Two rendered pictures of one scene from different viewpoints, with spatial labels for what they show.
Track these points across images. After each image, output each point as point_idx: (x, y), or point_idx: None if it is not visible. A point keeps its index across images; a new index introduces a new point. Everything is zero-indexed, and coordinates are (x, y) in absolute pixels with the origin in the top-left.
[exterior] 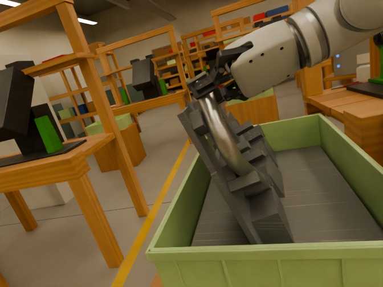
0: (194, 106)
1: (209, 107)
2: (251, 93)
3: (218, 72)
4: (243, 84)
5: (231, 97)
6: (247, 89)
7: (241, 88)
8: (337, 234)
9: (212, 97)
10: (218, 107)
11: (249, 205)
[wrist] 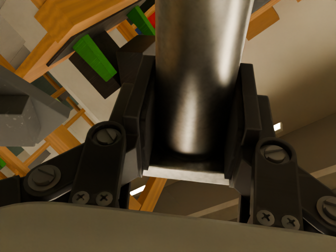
0: (37, 120)
1: (249, 20)
2: (25, 240)
3: (331, 195)
4: (185, 241)
5: (109, 148)
6: (107, 242)
7: (147, 213)
8: None
9: (219, 90)
10: (209, 33)
11: None
